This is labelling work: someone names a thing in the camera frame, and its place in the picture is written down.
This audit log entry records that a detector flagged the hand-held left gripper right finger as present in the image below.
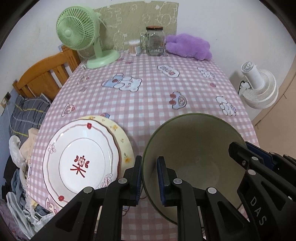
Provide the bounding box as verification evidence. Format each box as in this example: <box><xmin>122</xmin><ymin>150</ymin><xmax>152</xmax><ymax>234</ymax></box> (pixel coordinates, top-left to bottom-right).
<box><xmin>157</xmin><ymin>156</ymin><xmax>257</xmax><ymax>241</ymax></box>

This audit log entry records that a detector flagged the pile of pale clothes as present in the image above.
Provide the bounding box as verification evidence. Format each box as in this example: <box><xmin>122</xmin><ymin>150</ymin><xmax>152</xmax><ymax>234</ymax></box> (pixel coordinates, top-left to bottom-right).
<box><xmin>0</xmin><ymin>167</ymin><xmax>56</xmax><ymax>239</ymax></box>

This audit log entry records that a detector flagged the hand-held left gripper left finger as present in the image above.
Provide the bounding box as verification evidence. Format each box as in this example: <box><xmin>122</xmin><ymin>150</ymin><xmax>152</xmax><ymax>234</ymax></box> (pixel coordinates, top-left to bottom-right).
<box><xmin>30</xmin><ymin>155</ymin><xmax>142</xmax><ymax>241</ymax></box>

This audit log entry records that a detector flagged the clear cotton swab box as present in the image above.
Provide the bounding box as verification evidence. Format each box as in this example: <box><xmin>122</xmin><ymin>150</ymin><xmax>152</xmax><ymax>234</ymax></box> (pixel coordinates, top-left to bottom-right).
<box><xmin>128</xmin><ymin>39</ymin><xmax>141</xmax><ymax>56</ymax></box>

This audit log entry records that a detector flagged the grey plaid blanket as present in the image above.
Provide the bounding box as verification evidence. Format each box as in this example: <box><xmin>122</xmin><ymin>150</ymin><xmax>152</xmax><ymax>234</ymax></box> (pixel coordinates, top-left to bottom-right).
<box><xmin>9</xmin><ymin>95</ymin><xmax>51</xmax><ymax>137</ymax></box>

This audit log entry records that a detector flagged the grey floral ceramic bowl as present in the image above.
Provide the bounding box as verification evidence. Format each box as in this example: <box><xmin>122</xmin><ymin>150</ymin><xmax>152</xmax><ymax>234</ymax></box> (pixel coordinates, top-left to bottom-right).
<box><xmin>142</xmin><ymin>113</ymin><xmax>247</xmax><ymax>226</ymax></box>

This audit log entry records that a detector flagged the green desk fan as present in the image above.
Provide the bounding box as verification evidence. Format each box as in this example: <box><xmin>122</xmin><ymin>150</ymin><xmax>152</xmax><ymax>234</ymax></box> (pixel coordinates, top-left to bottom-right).
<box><xmin>56</xmin><ymin>6</ymin><xmax>121</xmax><ymax>69</ymax></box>

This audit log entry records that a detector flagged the green printed board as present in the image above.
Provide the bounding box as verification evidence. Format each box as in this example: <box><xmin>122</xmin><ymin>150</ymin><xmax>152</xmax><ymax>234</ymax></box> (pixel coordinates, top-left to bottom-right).
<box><xmin>94</xmin><ymin>0</ymin><xmax>179</xmax><ymax>50</ymax></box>

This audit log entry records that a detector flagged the glass jar with dark lid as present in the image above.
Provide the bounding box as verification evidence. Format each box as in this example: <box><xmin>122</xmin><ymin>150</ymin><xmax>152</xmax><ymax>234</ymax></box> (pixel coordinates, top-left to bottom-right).
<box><xmin>139</xmin><ymin>26</ymin><xmax>165</xmax><ymax>56</ymax></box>

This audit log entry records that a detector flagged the wall socket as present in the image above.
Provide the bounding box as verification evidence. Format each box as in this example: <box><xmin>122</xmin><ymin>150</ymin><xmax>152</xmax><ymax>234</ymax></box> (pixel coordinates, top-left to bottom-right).
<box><xmin>1</xmin><ymin>91</ymin><xmax>12</xmax><ymax>109</ymax></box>

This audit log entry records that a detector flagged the round cream yellow-flower plate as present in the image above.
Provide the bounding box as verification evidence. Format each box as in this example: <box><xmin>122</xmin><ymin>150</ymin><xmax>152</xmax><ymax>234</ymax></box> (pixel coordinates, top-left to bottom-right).
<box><xmin>77</xmin><ymin>115</ymin><xmax>136</xmax><ymax>183</ymax></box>

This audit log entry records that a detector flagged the white standing fan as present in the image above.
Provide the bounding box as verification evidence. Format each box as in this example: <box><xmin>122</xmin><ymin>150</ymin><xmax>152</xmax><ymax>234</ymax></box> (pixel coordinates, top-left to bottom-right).
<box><xmin>238</xmin><ymin>61</ymin><xmax>279</xmax><ymax>110</ymax></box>

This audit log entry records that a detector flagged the white plate with red pattern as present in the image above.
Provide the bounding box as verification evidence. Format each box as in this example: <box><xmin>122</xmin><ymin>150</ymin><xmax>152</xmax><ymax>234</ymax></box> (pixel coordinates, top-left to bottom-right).
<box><xmin>42</xmin><ymin>120</ymin><xmax>121</xmax><ymax>210</ymax></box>

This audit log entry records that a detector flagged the purple plush pillow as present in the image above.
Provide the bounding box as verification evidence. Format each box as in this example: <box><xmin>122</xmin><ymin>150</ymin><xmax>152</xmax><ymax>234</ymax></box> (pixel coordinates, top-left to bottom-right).
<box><xmin>165</xmin><ymin>33</ymin><xmax>213</xmax><ymax>61</ymax></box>

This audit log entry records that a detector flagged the white plastic bag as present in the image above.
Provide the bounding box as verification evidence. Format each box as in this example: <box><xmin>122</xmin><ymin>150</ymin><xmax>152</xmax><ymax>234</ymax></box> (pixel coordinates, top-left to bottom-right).
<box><xmin>9</xmin><ymin>136</ymin><xmax>23</xmax><ymax>167</ymax></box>

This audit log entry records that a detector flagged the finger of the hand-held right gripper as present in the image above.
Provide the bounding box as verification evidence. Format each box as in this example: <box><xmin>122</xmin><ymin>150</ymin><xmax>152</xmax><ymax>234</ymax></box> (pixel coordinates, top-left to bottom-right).
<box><xmin>245</xmin><ymin>142</ymin><xmax>296</xmax><ymax>172</ymax></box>
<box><xmin>228</xmin><ymin>142</ymin><xmax>264</xmax><ymax>176</ymax></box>

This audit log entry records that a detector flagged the pink checked tablecloth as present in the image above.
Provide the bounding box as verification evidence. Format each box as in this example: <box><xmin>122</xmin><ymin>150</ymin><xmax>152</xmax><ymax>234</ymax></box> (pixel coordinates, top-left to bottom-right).
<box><xmin>25</xmin><ymin>49</ymin><xmax>259</xmax><ymax>241</ymax></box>

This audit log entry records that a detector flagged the beige cloth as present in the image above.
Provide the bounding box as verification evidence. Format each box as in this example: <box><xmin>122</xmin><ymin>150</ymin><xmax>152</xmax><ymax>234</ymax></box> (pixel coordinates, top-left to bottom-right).
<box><xmin>20</xmin><ymin>128</ymin><xmax>38</xmax><ymax>163</ymax></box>

